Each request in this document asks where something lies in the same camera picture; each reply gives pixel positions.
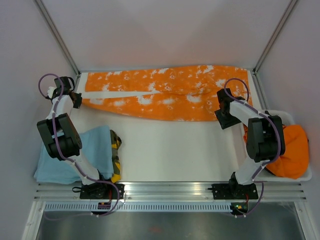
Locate orange white tie-dye trousers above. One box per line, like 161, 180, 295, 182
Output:
82, 65, 252, 122

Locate right aluminium frame post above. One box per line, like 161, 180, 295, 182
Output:
252, 0, 300, 75

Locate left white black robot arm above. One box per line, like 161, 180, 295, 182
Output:
37, 73, 111, 200

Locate aluminium frame post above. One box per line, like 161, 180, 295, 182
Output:
252, 0, 300, 75
33, 0, 81, 77

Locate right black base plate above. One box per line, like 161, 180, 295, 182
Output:
208, 183, 259, 200

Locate plain orange garment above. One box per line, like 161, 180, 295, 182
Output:
243, 122, 309, 182

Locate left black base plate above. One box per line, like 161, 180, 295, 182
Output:
72, 183, 118, 200

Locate camouflage yellow folded trousers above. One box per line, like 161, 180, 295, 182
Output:
110, 130, 122, 183

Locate white slotted cable duct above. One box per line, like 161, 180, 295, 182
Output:
44, 201, 232, 213

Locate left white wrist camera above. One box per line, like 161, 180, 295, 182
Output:
47, 86, 56, 100

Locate light blue folded trousers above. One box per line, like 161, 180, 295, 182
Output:
33, 125, 114, 185

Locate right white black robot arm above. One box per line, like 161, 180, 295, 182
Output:
211, 88, 286, 200

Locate white plastic laundry basket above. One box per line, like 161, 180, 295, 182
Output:
256, 111, 311, 182

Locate left aluminium frame post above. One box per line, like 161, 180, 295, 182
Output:
33, 0, 81, 77

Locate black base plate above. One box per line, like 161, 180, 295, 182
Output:
72, 183, 118, 200
208, 183, 259, 200

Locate aluminium mounting rail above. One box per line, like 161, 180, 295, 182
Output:
33, 182, 307, 202

